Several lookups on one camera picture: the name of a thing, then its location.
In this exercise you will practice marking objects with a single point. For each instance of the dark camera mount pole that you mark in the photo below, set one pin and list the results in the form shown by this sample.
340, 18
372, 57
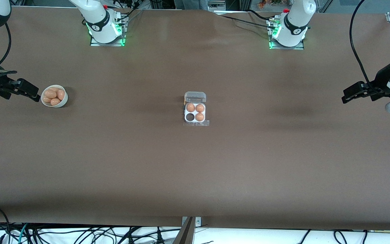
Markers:
185, 235

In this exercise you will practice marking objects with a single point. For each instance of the white round bowl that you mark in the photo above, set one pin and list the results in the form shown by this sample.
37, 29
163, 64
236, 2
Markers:
63, 103

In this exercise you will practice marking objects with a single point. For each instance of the grey bystander trousers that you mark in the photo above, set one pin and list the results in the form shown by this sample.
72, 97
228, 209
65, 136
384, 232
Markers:
191, 3

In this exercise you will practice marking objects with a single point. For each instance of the brown table cover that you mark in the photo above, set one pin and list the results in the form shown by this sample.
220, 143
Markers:
195, 169

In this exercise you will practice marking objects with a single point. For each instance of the small metal bracket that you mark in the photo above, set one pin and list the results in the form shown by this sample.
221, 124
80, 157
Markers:
198, 222

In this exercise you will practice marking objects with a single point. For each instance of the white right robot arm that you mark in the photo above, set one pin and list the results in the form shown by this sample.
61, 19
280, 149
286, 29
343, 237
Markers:
96, 20

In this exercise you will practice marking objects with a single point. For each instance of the small orange item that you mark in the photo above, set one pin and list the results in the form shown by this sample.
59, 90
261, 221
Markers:
261, 4

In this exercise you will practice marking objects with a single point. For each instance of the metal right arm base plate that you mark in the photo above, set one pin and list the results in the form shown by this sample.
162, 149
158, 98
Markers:
107, 44

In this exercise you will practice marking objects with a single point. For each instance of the clear plastic egg box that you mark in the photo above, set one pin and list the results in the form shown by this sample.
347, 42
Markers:
195, 96

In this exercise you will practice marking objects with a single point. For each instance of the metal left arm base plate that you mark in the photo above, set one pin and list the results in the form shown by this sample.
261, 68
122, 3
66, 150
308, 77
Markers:
286, 48

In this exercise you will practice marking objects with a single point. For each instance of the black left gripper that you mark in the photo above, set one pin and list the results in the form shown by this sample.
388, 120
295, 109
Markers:
380, 82

